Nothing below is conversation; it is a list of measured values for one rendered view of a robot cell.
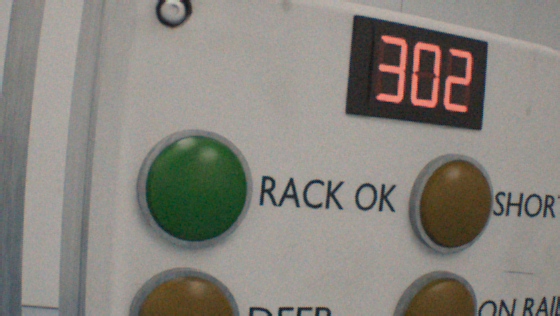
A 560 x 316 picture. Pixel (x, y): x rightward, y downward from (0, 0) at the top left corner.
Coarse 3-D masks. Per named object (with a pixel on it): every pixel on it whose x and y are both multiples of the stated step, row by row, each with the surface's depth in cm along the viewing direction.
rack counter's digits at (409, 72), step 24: (384, 48) 22; (408, 48) 22; (432, 48) 23; (456, 48) 23; (384, 72) 22; (408, 72) 22; (432, 72) 23; (456, 72) 23; (384, 96) 22; (408, 96) 22; (432, 96) 23; (456, 96) 23
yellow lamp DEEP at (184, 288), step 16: (160, 288) 20; (176, 288) 20; (192, 288) 20; (208, 288) 20; (144, 304) 20; (160, 304) 20; (176, 304) 20; (192, 304) 20; (208, 304) 20; (224, 304) 20
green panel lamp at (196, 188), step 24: (192, 144) 20; (216, 144) 20; (168, 168) 20; (192, 168) 20; (216, 168) 20; (240, 168) 20; (168, 192) 20; (192, 192) 20; (216, 192) 20; (240, 192) 20; (168, 216) 20; (192, 216) 20; (216, 216) 20; (192, 240) 20
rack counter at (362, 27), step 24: (360, 24) 22; (384, 24) 22; (360, 48) 22; (480, 48) 23; (360, 72) 22; (480, 72) 23; (360, 96) 22; (480, 96) 23; (408, 120) 23; (432, 120) 23; (456, 120) 23; (480, 120) 24
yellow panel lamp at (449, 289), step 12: (432, 288) 23; (444, 288) 23; (456, 288) 23; (420, 300) 23; (432, 300) 23; (444, 300) 23; (456, 300) 23; (468, 300) 23; (408, 312) 23; (420, 312) 23; (432, 312) 23; (444, 312) 23; (456, 312) 23; (468, 312) 23
